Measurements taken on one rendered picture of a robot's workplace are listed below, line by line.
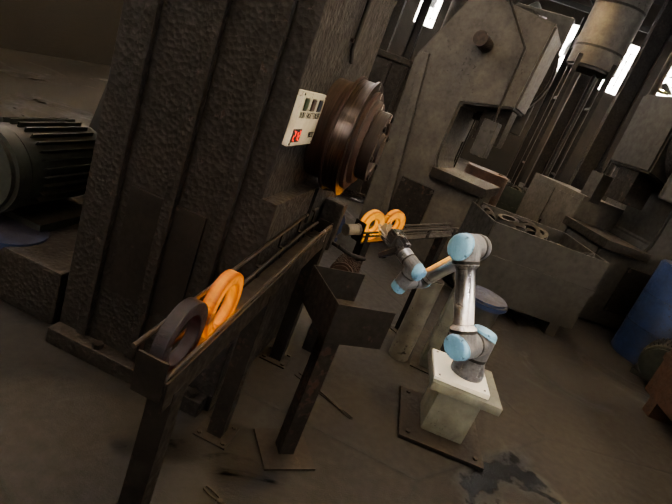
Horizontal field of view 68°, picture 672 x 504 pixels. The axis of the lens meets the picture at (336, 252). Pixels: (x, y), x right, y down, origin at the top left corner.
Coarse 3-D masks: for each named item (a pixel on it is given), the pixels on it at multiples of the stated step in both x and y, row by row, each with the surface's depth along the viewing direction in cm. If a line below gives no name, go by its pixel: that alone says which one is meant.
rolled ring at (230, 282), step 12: (228, 276) 124; (240, 276) 129; (216, 288) 120; (228, 288) 124; (240, 288) 134; (204, 300) 119; (216, 300) 119; (228, 300) 134; (228, 312) 134; (216, 324) 130; (204, 336) 124
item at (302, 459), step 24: (312, 288) 166; (336, 288) 176; (312, 312) 162; (336, 312) 148; (360, 312) 151; (384, 312) 154; (336, 336) 152; (360, 336) 155; (384, 336) 158; (312, 360) 172; (312, 384) 174; (264, 432) 190; (288, 432) 180; (264, 456) 179; (288, 456) 183
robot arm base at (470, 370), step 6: (468, 360) 219; (474, 360) 218; (456, 366) 223; (462, 366) 220; (468, 366) 219; (474, 366) 218; (480, 366) 219; (456, 372) 221; (462, 372) 219; (468, 372) 219; (474, 372) 218; (480, 372) 220; (462, 378) 220; (468, 378) 219; (474, 378) 219; (480, 378) 220
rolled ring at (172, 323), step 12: (192, 300) 110; (180, 312) 105; (192, 312) 108; (204, 312) 115; (168, 324) 103; (180, 324) 104; (192, 324) 117; (204, 324) 119; (156, 336) 102; (168, 336) 102; (192, 336) 117; (156, 348) 102; (168, 348) 103; (180, 348) 116; (192, 348) 118; (168, 360) 106; (180, 360) 114; (168, 372) 109
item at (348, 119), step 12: (360, 84) 184; (372, 84) 187; (360, 96) 180; (348, 108) 178; (360, 108) 176; (348, 120) 177; (336, 132) 178; (348, 132) 176; (336, 144) 179; (336, 156) 181; (324, 168) 186; (336, 168) 183; (324, 180) 192; (336, 180) 187; (336, 192) 198
